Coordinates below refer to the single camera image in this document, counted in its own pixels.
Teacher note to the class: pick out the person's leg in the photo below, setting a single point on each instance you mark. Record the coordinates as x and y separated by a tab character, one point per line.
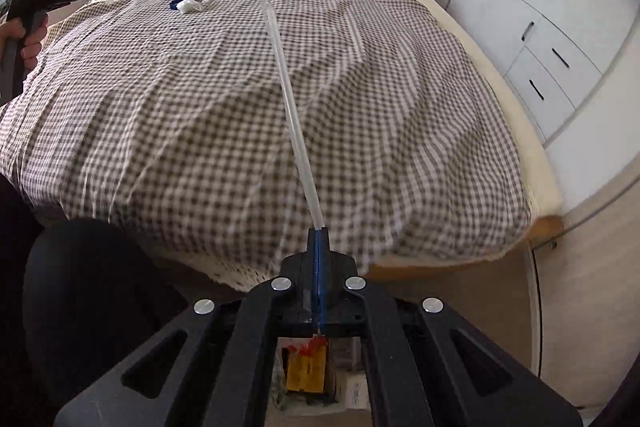
12	217
100	307

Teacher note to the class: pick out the person's left leg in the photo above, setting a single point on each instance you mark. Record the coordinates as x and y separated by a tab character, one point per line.
12	217

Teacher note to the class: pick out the white wardrobe drawer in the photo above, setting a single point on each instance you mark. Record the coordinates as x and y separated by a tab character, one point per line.
542	99
565	67

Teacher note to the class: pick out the person's right leg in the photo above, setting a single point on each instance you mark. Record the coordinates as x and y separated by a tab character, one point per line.
100	307

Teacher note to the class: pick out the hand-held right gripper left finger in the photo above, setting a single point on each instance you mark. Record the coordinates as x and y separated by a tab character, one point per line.
295	272

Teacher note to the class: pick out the small blue wrapper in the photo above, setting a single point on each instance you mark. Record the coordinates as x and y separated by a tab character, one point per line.
174	5

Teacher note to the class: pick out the person's left hand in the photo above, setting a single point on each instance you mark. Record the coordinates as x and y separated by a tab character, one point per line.
32	49

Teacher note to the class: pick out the clear plastic tube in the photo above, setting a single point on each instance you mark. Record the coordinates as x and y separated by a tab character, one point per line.
295	132

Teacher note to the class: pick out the brown checked blanket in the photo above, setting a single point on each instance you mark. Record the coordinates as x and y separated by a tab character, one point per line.
200	107

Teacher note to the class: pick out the white tissue ball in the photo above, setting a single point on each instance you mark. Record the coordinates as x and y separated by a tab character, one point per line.
192	4

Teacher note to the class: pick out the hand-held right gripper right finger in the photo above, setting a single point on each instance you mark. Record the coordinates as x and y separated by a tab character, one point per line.
340	272

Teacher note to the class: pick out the cream bed sheet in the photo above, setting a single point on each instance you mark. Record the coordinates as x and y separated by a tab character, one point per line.
440	2

